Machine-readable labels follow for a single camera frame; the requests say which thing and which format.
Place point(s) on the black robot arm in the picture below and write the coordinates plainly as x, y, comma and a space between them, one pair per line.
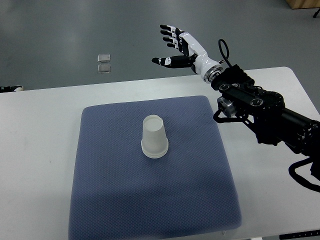
263, 112

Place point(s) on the black tripod leg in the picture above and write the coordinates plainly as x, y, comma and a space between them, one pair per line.
316, 13

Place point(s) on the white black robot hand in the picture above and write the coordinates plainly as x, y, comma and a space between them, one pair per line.
193, 55

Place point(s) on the upper metal floor plate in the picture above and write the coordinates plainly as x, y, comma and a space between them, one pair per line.
104, 58

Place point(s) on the wooden box corner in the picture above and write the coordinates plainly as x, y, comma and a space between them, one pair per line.
303, 4

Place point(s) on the black label strip bottom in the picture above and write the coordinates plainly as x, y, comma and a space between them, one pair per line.
296, 235

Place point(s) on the white paper cup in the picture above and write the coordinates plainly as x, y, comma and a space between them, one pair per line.
155, 155
154, 137

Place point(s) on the blue textured mat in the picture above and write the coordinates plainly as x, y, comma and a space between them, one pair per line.
118, 193

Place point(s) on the black object at left edge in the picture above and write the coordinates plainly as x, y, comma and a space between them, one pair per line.
8, 89

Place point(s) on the white paper cup on mat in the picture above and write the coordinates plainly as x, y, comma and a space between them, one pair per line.
155, 155

